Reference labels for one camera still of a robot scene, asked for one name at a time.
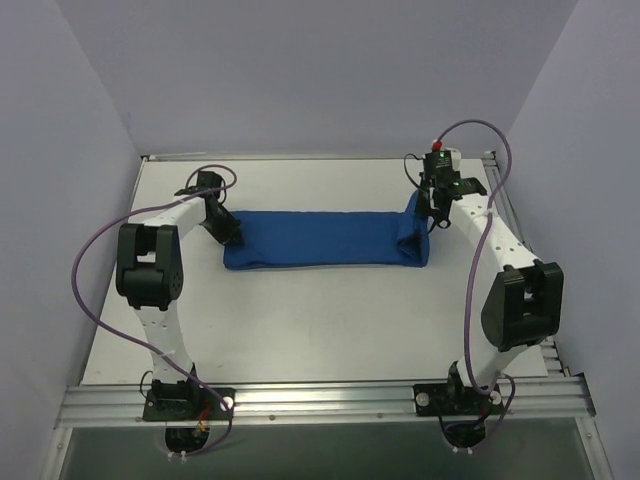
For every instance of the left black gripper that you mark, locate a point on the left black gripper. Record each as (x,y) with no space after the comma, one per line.
(220,220)

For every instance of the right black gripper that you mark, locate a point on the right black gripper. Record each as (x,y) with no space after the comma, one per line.
(435,201)

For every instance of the blue surgical cloth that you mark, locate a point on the blue surgical cloth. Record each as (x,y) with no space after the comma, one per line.
(295,239)

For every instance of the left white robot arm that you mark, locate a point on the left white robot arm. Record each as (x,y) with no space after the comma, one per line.
(150,276)

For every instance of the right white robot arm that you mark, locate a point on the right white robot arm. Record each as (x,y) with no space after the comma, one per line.
(513,299)

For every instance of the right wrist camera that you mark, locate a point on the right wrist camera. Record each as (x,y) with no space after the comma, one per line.
(445,156)

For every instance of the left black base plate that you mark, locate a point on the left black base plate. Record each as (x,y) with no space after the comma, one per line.
(185,401)

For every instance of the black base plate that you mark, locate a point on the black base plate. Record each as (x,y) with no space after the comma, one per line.
(433,399)
(185,401)

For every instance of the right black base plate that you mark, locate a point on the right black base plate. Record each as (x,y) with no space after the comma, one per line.
(433,399)

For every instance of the front aluminium rail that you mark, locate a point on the front aluminium rail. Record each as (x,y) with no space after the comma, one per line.
(320,403)

